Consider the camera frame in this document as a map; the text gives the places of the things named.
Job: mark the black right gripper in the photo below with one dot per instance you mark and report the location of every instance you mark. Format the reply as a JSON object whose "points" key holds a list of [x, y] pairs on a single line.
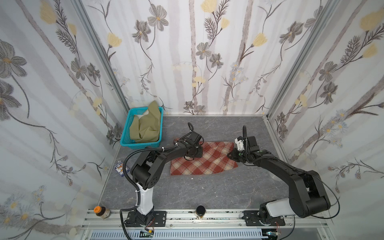
{"points": [[237, 154]]}

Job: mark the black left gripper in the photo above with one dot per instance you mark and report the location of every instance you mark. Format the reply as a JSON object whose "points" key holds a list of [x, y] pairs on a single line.
{"points": [[195, 150]]}

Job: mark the red plaid wool skirt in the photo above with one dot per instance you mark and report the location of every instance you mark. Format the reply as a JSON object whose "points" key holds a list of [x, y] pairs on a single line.
{"points": [[213, 161]]}

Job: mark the olive green skirt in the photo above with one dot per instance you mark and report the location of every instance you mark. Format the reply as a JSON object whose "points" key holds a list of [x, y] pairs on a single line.
{"points": [[146, 128]]}

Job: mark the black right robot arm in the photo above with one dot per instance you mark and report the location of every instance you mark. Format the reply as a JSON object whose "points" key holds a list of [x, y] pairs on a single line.
{"points": [[307, 192]]}

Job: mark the teal plastic basket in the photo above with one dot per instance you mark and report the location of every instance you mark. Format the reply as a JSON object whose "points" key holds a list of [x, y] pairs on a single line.
{"points": [[126, 141]]}

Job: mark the black knob jar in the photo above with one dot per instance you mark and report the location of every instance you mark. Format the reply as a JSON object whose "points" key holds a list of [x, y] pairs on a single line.
{"points": [[200, 212]]}

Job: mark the orange capped bottle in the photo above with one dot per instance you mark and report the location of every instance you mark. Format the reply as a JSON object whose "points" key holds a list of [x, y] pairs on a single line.
{"points": [[102, 212]]}

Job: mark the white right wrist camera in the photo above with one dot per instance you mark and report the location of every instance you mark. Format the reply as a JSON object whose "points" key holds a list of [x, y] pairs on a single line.
{"points": [[239, 142]]}

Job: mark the aluminium front rail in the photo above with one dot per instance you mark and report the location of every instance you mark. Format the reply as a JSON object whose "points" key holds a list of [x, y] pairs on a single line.
{"points": [[225, 224]]}

